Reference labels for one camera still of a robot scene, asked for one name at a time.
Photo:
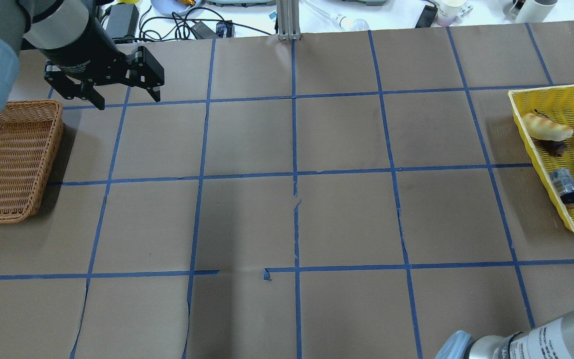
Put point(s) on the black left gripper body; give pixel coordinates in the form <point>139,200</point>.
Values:
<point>89,54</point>

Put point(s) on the aluminium frame post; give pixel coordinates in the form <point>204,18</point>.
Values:
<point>288,20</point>

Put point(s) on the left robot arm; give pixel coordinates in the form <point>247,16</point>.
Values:
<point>44,24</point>

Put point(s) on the small dark bottle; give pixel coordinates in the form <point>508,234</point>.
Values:
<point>563,184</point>

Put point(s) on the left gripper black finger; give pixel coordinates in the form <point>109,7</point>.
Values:
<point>155,93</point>
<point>90,94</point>

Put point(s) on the toy bread loaf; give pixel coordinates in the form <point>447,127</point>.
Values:
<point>543,128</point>

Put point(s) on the brown wicker basket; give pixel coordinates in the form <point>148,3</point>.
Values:
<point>30,136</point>

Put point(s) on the light bulb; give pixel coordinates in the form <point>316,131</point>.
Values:
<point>350,24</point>

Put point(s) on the black power adapter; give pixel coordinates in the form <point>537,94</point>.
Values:
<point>121,22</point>

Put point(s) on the brown toy piece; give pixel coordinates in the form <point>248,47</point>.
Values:
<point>554,148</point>

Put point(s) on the blue plate with brass part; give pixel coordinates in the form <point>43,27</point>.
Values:
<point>168,7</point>

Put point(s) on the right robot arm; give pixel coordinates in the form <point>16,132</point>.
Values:
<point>546,251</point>

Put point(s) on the white paper cup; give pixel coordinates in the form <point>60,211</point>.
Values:
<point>447,10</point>

